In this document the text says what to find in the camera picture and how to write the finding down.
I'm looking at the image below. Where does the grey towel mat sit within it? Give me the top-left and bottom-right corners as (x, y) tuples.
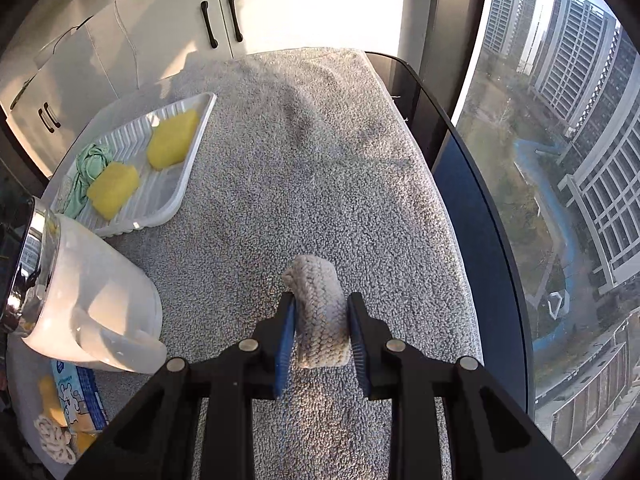
(7, 47), (483, 480)

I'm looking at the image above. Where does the green scrunchie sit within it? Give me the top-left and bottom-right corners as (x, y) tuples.
(59, 142), (116, 218)

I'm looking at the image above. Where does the white lidded mug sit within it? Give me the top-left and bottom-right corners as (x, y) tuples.
(0, 197), (167, 374)

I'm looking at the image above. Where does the tan gourd-shaped makeup sponge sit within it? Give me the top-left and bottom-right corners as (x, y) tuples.
(37, 376), (68, 428)

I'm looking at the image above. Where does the white cable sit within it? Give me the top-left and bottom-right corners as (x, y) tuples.
(112, 0), (143, 81)

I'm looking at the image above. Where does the group of apartment buildings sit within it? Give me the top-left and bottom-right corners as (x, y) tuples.
(457, 0), (640, 461)

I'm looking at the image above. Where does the yellow rectangular sponge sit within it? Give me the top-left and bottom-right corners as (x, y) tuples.
(146, 111), (200, 171)
(86, 162), (141, 221)

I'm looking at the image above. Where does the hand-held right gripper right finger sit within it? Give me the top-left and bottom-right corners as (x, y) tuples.
(347, 292), (576, 480)

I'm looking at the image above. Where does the white lower cabinet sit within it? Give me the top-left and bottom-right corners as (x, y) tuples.
(0, 0), (406, 126)

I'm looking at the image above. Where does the white braided rope piece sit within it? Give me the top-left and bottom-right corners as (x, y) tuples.
(32, 415), (78, 466)

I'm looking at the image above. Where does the blue tissue pack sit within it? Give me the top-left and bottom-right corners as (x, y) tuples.
(50, 360), (108, 433)

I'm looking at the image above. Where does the black window frame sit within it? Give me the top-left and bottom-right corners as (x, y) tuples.
(400, 0), (493, 126)

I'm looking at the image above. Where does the yellow egg-shaped makeup sponge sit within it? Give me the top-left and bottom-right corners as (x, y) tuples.
(74, 430), (98, 456)

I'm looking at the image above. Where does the beige knit cloth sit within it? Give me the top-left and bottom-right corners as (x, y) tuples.
(282, 255), (352, 368)

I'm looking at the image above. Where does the white plastic tray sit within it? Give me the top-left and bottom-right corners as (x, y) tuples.
(50, 92), (217, 238)

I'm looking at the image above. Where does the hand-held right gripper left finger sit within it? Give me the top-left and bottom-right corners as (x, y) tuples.
(65, 292), (297, 480)

